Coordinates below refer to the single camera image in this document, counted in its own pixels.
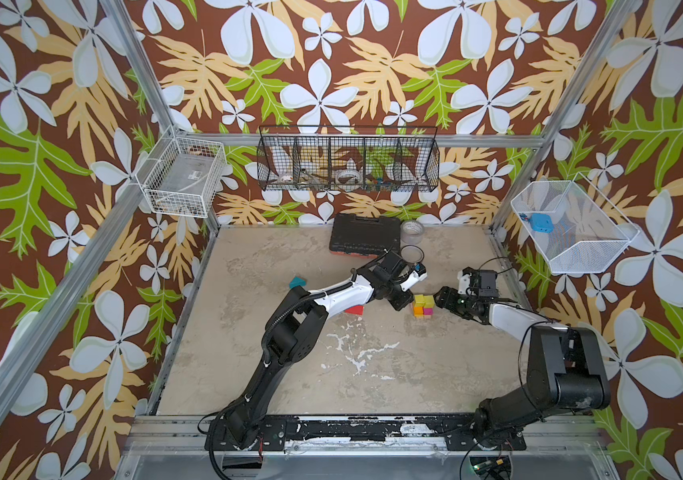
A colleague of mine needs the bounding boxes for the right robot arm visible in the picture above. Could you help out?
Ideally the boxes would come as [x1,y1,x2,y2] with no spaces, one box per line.
[435,267,611,449]

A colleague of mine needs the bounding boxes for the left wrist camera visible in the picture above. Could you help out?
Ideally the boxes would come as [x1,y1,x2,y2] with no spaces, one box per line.
[399,262,427,291]

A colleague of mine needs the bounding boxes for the clear glass jar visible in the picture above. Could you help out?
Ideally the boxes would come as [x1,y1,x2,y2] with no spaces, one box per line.
[401,220,425,245]

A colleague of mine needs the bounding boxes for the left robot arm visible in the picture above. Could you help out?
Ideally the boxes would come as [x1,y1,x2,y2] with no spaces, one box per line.
[206,250,427,450]

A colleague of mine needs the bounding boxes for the red rectangular block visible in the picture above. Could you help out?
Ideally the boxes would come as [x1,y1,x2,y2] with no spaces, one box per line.
[345,305,365,316]

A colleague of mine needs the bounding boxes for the white wire basket left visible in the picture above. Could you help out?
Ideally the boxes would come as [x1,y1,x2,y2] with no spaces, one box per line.
[137,127,228,219]

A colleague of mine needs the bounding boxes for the blue object in basket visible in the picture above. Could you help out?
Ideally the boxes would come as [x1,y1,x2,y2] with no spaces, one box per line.
[527,213,555,234]

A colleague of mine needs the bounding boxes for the white tape roll in basket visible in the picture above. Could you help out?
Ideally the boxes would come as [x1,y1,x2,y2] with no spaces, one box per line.
[335,169,363,185]

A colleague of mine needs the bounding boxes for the teal triangular block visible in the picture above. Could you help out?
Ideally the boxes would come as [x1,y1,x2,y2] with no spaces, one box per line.
[289,277,307,289]

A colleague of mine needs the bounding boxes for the brown tape roll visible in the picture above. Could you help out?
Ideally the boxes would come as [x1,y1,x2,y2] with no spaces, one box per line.
[399,245,425,264]

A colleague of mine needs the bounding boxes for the white mesh corner basket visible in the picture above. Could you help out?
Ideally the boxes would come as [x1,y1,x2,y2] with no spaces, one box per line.
[511,174,641,275]

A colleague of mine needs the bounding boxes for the black wire basket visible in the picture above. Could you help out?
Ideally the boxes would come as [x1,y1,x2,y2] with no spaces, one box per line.
[255,125,441,192]

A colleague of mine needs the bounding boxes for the black tool case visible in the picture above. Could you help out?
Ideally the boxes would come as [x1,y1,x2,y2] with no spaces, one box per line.
[329,213,401,256]

